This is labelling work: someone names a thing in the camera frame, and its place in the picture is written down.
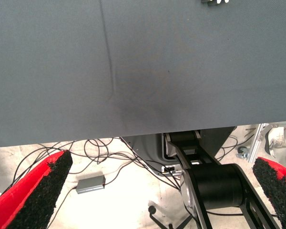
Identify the grey robot base cover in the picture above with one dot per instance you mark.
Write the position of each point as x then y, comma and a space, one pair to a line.
145, 148

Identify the grey caster wheel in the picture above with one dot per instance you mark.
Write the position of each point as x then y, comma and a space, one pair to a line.
243, 151

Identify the aluminium profile frame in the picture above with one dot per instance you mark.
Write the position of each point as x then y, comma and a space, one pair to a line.
256, 145

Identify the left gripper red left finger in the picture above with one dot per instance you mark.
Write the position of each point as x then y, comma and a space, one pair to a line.
26, 198

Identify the black stand with knob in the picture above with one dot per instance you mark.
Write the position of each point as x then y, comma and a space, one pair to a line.
152, 210

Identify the steel spur gear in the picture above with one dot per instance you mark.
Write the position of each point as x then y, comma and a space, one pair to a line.
214, 1

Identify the white printed bag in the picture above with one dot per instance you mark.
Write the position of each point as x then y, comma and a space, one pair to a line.
282, 140

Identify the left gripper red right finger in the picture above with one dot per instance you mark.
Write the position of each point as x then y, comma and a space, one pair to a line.
281, 195

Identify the small grey metal box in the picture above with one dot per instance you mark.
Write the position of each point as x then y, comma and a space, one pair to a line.
90, 184

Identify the dark grey table cloth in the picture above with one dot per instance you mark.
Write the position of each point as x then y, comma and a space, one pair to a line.
157, 59

